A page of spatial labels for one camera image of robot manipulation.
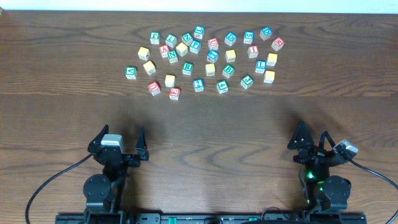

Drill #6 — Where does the blue L block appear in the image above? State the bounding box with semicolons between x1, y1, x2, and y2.
255;60;267;74

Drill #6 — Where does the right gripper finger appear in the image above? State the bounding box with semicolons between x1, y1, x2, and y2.
287;121;315;151
318;131;336;152

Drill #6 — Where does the green Z block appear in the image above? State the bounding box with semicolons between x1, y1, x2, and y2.
182;32;193;46

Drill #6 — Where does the blue P block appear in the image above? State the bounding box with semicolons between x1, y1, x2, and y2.
190;40;201;54

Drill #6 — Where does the green N block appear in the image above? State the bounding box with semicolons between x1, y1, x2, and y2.
167;50;178;63

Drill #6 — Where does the green L block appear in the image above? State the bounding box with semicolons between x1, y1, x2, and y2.
165;34;177;48

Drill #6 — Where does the red M block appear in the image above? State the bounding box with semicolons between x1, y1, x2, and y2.
271;37;285;52

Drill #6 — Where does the blue 2 block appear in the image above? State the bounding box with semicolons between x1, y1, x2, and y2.
193;78;205;92

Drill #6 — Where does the yellow block lower left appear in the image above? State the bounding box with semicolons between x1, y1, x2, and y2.
143;61;156;75

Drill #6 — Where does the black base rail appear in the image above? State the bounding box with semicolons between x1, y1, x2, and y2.
55;213;367;224

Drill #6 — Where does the yellow O block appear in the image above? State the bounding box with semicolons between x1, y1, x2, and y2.
205;63;216;76
225;50;236;62

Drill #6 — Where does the green V block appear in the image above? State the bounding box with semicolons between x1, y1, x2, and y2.
125;66;137;80

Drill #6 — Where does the yellow G block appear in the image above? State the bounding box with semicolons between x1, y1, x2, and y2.
264;70;275;83

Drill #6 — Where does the green 4 block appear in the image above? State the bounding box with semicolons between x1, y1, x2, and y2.
216;80;229;94

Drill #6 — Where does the red I block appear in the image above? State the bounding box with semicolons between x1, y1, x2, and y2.
248;45;259;58

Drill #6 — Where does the yellow block far left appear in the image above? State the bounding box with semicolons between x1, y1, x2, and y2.
137;47;150;61

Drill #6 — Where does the yellow K block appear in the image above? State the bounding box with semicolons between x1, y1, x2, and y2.
267;53;278;67

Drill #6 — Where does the green J block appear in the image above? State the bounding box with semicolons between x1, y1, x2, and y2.
241;75;254;90

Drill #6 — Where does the blue D block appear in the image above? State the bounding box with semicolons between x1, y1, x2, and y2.
224;32;237;47

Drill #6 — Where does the red block bottom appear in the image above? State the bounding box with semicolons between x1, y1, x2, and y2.
169;87;180;100

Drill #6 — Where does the yellow block above red pair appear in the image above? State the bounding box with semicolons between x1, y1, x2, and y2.
165;75;175;88

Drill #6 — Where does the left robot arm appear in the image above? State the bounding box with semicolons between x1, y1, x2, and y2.
83;125;149;223

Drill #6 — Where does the red U block lower left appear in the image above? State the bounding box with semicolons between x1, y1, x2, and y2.
147;81;161;96

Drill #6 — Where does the blue T block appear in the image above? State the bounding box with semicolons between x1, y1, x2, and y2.
206;50;219;63

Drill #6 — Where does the green B block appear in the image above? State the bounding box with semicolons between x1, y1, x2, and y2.
222;64;235;78

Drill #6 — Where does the green R block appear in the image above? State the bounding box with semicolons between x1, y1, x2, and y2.
182;62;193;76

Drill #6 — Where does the blue S block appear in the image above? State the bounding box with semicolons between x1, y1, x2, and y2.
243;30;254;44

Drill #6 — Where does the yellow block near N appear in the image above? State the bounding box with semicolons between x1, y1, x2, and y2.
176;42;188;57

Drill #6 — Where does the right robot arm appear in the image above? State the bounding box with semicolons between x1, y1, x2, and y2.
287;121;351;218

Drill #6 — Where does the red A block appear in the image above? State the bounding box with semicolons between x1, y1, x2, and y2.
159;45;170;58

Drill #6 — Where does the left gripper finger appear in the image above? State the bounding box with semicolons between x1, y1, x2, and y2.
88;124;109;153
135;127;149;161

